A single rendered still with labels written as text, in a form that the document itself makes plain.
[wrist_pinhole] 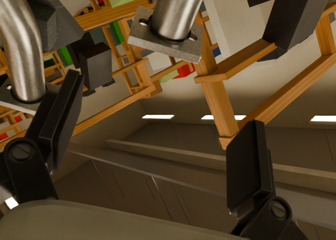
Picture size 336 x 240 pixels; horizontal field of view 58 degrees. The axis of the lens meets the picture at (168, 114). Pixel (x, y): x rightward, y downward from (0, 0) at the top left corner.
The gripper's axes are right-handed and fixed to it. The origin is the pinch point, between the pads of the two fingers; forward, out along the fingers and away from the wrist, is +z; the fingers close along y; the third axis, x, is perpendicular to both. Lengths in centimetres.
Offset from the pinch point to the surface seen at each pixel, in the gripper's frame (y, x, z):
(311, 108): 411, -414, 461
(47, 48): -9.9, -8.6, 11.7
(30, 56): -10.4, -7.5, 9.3
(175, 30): 0.1, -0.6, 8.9
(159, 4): -1.4, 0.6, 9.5
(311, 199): 199, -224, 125
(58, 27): -9.6, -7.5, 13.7
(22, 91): -11.3, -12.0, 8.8
